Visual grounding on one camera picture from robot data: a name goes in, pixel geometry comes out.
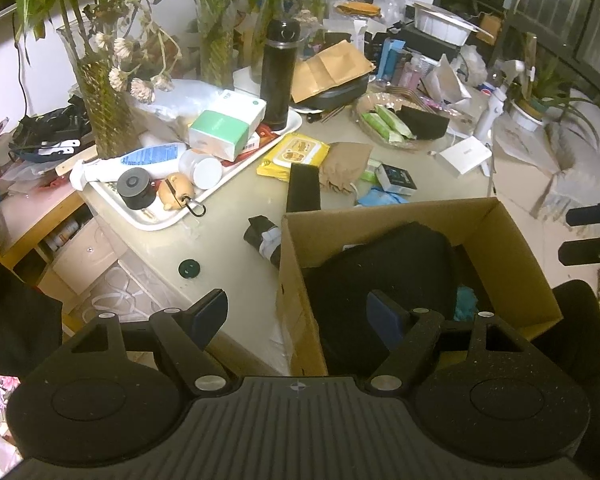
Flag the brown cardboard box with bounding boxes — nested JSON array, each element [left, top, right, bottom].
[[276, 197, 563, 377]]

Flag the dried white flowers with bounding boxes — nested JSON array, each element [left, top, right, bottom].
[[82, 2, 181, 106]]

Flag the red packet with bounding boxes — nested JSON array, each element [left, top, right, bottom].
[[240, 125, 281, 153]]

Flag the white lotion bottle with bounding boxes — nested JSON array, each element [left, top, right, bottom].
[[69, 142, 188, 192]]

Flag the glass vase with pebbles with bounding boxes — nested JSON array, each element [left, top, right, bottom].
[[55, 22, 142, 159]]

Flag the brown burlap drawstring pouch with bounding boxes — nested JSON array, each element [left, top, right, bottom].
[[320, 141, 375, 194]]

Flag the white plastic basin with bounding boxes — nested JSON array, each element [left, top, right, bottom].
[[411, 2, 496, 47]]

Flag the blue plastic packet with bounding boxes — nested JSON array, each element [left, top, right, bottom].
[[356, 186, 412, 207]]

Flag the wooden side cabinet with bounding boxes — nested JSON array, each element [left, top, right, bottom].
[[0, 187, 131, 321]]

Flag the white tray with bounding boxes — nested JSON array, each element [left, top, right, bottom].
[[82, 109, 304, 232]]

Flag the white power bank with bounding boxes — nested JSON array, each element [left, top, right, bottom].
[[437, 136, 494, 177]]

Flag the black felt pouch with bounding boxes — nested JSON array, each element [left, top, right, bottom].
[[396, 105, 451, 141]]

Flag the tall glass vase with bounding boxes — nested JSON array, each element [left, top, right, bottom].
[[192, 0, 238, 90]]

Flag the glass bowl with snacks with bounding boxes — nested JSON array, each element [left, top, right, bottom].
[[351, 91, 453, 151]]

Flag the yellow wet wipes pack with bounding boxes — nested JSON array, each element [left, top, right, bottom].
[[256, 132, 331, 183]]

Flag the brown toy keychain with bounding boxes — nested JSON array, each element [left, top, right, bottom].
[[157, 172, 207, 217]]

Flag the black foam block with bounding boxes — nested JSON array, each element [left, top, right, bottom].
[[286, 162, 322, 214]]

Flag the black hard case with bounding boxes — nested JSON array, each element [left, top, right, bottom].
[[295, 76, 371, 112]]

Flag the white plastic bag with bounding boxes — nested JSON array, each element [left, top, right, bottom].
[[130, 79, 226, 136]]

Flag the white handheld gimbal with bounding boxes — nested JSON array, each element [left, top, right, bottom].
[[472, 85, 510, 142]]

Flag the pink soap bottle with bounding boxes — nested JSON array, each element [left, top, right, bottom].
[[397, 57, 423, 88]]

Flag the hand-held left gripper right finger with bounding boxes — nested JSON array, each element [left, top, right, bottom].
[[357, 289, 533, 397]]

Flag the crumpled white paper bag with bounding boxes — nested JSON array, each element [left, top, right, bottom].
[[425, 55, 473, 106]]

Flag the black cloth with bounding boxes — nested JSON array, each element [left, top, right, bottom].
[[244, 215, 284, 269], [304, 221, 462, 376]]

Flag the black flat box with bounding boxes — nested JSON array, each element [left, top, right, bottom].
[[395, 27, 463, 61]]

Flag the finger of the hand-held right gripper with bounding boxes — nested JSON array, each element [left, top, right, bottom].
[[566, 202, 600, 227], [559, 236, 600, 267]]

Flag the blue carton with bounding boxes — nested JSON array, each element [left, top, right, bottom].
[[377, 37, 406, 81]]

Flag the green wet wipes pack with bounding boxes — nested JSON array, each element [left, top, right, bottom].
[[359, 158, 384, 184]]

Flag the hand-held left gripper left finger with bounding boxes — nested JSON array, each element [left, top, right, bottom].
[[62, 288, 241, 396]]

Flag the green white tissue box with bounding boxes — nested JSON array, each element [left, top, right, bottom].
[[188, 89, 268, 163]]

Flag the white jar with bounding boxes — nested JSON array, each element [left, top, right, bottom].
[[178, 149, 225, 191]]

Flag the white handheld fan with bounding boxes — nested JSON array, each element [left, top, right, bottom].
[[499, 58, 537, 86]]

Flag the teal cloth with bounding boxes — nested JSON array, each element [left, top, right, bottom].
[[454, 285, 482, 322]]

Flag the brown paper envelope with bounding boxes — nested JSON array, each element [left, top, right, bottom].
[[290, 40, 376, 105]]

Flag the floral cloth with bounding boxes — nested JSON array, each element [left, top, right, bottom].
[[0, 372, 23, 441]]

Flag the orange cloth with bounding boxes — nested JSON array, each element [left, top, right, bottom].
[[337, 1, 383, 18]]

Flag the black cylindrical jar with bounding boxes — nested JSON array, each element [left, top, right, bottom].
[[117, 168, 159, 210]]

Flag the small blue black box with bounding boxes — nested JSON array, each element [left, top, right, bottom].
[[374, 163, 418, 196]]

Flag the potted plant in white pot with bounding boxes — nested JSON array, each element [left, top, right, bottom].
[[510, 35, 600, 136]]

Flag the brown chopsticks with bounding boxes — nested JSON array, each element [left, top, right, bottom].
[[307, 105, 353, 124]]

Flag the black thermos bottle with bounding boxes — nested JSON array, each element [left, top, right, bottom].
[[259, 19, 301, 132]]

